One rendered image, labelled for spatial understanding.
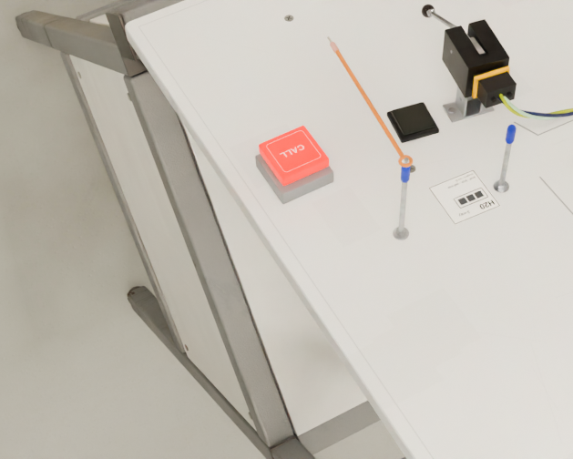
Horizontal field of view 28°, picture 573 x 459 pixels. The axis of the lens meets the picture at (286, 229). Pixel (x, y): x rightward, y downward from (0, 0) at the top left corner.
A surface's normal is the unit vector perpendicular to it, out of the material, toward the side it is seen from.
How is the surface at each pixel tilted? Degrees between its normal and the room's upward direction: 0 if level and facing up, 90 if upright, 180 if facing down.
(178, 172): 0
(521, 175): 54
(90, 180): 0
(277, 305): 0
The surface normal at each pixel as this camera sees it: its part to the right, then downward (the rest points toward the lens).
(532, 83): -0.04, -0.60
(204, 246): 0.37, 0.21
